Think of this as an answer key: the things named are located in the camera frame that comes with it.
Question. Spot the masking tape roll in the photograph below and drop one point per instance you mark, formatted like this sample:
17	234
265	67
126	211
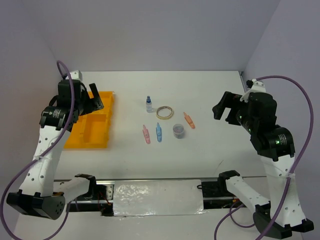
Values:
164	112

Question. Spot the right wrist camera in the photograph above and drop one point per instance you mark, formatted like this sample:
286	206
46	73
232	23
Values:
254	86

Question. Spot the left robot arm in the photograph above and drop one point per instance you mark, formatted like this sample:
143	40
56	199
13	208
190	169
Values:
36	196

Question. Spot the pink correction tape dispenser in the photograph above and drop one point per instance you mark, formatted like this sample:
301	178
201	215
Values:
146	135

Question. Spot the silver foil sheet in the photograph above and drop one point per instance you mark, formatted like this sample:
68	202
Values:
157	198

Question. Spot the blue correction tape dispenser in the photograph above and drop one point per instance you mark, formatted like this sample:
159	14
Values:
158	132

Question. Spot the yellow plastic organizer tray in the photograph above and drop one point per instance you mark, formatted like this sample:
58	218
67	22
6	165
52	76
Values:
91	131

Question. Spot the clear jar of clips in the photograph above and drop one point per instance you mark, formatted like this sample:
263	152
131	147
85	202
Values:
178	131

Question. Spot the orange correction tape dispenser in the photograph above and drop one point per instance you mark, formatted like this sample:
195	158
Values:
189	120

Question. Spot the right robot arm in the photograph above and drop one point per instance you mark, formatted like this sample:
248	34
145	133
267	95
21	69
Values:
281	214

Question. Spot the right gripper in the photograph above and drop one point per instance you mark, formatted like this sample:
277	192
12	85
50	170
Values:
228	99

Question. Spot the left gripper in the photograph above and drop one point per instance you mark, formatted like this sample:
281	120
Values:
98	104

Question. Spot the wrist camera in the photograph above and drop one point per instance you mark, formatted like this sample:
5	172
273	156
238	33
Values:
254	86
76	75

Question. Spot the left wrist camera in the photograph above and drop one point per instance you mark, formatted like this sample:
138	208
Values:
76	75

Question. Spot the small blue-capped spray bottle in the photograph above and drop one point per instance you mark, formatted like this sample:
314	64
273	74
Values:
149	107

